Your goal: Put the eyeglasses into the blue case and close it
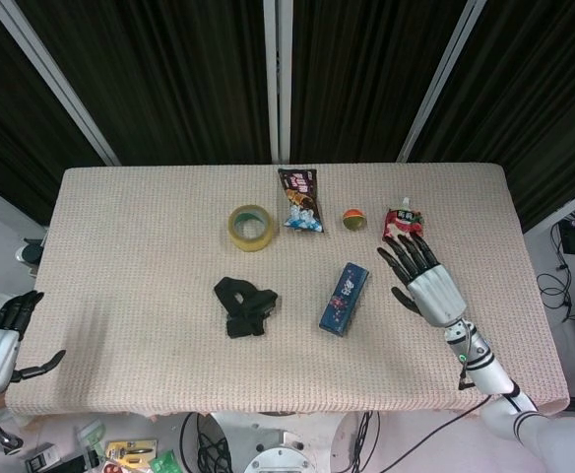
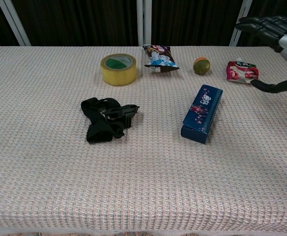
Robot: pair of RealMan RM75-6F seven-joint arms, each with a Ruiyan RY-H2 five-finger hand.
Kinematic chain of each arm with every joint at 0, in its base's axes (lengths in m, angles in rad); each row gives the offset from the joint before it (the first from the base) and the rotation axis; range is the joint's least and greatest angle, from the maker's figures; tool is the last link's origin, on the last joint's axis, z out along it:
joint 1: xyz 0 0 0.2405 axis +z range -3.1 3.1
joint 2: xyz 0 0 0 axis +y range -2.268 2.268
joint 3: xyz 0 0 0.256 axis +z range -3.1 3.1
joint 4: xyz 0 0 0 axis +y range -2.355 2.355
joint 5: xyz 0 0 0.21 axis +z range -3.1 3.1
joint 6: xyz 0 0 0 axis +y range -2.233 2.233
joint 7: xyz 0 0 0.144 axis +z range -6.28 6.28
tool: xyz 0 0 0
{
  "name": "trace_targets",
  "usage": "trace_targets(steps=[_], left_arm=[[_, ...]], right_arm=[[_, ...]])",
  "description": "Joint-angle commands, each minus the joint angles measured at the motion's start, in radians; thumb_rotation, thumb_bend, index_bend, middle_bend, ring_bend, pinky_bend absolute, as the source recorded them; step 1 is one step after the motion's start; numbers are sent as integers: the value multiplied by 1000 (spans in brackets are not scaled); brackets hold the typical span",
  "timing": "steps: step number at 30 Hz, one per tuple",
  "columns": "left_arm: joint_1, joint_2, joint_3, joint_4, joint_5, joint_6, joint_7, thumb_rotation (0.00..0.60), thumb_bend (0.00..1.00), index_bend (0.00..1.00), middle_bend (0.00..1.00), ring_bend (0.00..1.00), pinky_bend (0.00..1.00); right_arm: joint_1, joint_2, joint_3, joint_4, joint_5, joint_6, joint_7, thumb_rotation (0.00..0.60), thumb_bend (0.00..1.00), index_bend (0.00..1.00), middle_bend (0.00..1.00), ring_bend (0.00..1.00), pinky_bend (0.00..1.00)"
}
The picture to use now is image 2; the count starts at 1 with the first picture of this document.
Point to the blue glasses case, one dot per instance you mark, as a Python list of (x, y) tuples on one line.
[(203, 110)]

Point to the red drink pouch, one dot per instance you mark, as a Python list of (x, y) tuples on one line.
[(240, 72)]

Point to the green and orange ball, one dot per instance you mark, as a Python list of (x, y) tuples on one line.
[(201, 67)]

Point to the dark snack bag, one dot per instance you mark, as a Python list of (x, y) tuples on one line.
[(159, 59)]

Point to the yellow packing tape roll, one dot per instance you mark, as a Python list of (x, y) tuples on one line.
[(119, 76)]

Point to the beige waffle tablecloth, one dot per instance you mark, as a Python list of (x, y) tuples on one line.
[(133, 177)]

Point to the black curtain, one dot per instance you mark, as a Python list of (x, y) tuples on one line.
[(84, 22)]

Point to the white slanted frame post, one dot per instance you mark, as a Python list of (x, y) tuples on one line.
[(14, 22), (237, 37)]

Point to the white upright frame post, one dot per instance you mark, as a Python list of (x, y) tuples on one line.
[(144, 22)]

